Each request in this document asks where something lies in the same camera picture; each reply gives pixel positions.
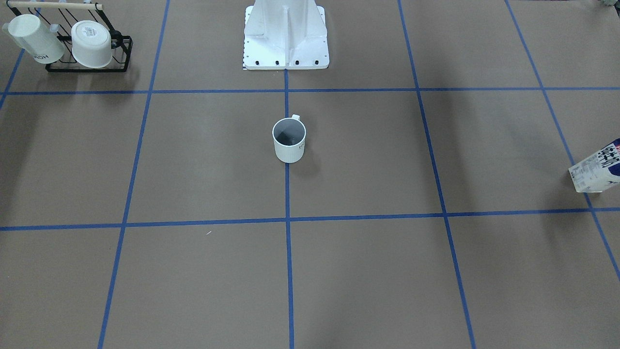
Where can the white mug with handle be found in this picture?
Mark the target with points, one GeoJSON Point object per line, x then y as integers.
{"type": "Point", "coordinates": [289, 136]}

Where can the blue milk carton green cap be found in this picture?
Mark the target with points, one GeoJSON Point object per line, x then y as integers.
{"type": "Point", "coordinates": [598, 172]}

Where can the white bowl with label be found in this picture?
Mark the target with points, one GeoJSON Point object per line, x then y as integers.
{"type": "Point", "coordinates": [91, 44]}

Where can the white mug on rack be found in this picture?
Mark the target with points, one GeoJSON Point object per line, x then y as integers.
{"type": "Point", "coordinates": [31, 34]}

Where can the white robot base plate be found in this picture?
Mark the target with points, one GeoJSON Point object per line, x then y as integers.
{"type": "Point", "coordinates": [285, 34]}

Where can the black wire dish rack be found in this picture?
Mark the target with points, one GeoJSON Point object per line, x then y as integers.
{"type": "Point", "coordinates": [67, 36]}

